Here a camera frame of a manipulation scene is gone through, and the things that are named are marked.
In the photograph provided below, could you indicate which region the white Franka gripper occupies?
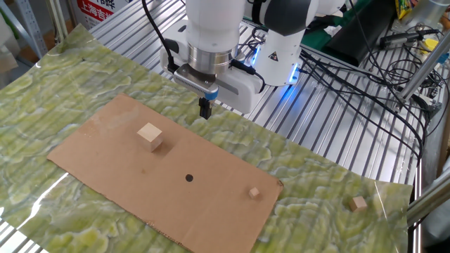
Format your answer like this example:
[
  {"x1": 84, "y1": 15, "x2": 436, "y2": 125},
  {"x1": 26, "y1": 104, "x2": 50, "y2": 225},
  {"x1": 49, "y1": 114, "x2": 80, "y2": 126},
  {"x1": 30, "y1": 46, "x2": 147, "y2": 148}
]
[{"x1": 160, "y1": 20, "x2": 264, "y2": 120}]

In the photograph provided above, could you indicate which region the medium wooden block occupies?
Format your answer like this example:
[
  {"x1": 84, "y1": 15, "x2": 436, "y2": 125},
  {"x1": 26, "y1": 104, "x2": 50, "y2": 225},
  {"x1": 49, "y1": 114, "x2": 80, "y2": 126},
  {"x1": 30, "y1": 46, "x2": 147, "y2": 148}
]
[{"x1": 349, "y1": 195, "x2": 368, "y2": 213}]

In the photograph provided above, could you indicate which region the brown cardboard sheet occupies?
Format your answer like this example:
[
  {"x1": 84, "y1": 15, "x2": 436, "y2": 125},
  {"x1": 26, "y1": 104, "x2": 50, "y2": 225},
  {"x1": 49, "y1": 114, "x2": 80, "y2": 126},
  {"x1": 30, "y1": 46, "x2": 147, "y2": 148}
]
[{"x1": 46, "y1": 93, "x2": 284, "y2": 253}]

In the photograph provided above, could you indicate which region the green cutting mat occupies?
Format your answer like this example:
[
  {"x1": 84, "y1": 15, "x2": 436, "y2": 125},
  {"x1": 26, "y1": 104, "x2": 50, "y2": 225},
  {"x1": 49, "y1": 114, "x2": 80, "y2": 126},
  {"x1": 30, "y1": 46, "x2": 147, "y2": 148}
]
[{"x1": 300, "y1": 0, "x2": 373, "y2": 52}]

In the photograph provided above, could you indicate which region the cardboard box red print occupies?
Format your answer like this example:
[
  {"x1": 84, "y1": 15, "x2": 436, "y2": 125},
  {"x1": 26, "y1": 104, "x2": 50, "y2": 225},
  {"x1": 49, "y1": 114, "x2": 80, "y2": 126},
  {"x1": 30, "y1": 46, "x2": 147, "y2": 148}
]
[{"x1": 69, "y1": 0, "x2": 133, "y2": 31}]

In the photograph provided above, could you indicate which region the green marble pattern mat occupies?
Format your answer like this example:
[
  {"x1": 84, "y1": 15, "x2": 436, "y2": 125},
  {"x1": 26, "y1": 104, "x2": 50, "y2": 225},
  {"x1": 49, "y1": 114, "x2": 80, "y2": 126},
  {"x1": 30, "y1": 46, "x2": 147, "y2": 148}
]
[{"x1": 0, "y1": 23, "x2": 414, "y2": 253}]

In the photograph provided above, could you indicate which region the black pouch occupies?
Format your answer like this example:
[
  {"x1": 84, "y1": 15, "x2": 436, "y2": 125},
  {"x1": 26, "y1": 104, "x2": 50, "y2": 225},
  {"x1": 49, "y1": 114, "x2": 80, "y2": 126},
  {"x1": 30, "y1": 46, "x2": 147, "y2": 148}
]
[{"x1": 321, "y1": 0, "x2": 397, "y2": 67}]

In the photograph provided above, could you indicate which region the black handheld tool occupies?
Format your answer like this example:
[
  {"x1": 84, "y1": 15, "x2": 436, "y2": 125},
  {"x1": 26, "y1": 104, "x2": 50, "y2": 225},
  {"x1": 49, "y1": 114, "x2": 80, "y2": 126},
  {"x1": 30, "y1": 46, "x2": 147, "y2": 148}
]
[{"x1": 378, "y1": 28, "x2": 441, "y2": 50}]

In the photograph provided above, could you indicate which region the yellow snack bag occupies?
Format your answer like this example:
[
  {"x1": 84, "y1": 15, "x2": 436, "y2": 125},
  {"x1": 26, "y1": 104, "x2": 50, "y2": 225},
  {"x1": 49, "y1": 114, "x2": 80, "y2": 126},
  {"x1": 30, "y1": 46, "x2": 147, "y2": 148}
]
[{"x1": 395, "y1": 0, "x2": 423, "y2": 20}]

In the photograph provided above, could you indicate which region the small yellow object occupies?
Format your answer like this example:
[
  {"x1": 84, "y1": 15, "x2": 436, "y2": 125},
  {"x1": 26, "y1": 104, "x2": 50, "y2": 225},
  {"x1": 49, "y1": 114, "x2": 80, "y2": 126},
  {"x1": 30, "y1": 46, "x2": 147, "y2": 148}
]
[{"x1": 423, "y1": 37, "x2": 440, "y2": 54}]

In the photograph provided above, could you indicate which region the silver wrist camera blue cap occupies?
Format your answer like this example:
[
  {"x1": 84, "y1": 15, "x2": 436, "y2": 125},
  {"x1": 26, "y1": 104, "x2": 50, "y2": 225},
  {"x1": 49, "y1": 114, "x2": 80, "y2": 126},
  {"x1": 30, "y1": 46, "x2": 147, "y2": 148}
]
[{"x1": 173, "y1": 63, "x2": 219, "y2": 102}]

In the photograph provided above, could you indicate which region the black camera cable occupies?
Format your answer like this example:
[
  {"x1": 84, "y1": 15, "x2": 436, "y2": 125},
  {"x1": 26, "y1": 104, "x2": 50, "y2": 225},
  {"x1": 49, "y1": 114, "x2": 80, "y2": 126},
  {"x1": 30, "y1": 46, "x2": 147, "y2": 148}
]
[{"x1": 141, "y1": 0, "x2": 179, "y2": 74}]

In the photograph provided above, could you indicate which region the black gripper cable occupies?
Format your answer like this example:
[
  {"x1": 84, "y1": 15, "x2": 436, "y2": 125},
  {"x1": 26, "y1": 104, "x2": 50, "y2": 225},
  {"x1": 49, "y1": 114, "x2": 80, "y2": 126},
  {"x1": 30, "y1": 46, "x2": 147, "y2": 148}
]
[{"x1": 230, "y1": 58, "x2": 266, "y2": 94}]

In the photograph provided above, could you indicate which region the black power cable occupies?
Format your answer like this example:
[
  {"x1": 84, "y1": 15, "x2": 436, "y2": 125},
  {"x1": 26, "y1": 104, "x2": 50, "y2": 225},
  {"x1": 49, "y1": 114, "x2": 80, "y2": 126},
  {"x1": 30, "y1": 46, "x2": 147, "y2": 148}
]
[
  {"x1": 298, "y1": 48, "x2": 428, "y2": 161},
  {"x1": 297, "y1": 63, "x2": 423, "y2": 162}
]

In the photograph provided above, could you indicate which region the grey metal shelf post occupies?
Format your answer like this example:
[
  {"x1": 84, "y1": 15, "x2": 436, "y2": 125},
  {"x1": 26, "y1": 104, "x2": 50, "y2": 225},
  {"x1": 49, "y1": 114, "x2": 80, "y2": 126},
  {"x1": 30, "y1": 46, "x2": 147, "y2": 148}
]
[{"x1": 13, "y1": 0, "x2": 49, "y2": 59}]

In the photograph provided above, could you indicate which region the thin black cable coil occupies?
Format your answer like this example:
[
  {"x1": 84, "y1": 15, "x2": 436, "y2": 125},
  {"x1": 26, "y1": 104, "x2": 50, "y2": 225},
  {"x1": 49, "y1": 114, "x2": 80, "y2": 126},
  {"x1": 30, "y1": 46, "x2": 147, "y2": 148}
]
[{"x1": 385, "y1": 58, "x2": 430, "y2": 89}]

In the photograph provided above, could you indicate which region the aluminium profile post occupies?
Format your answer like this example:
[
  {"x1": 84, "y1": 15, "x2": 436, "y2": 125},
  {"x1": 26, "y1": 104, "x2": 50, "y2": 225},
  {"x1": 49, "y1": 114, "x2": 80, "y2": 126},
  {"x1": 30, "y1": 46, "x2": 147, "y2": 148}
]
[{"x1": 396, "y1": 31, "x2": 450, "y2": 106}]

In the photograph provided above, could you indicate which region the aluminium rail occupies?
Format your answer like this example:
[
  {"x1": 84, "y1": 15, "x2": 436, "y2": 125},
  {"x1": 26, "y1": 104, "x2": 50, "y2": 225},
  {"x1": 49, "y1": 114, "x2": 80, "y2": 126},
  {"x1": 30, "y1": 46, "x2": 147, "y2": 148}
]
[{"x1": 406, "y1": 171, "x2": 450, "y2": 226}]

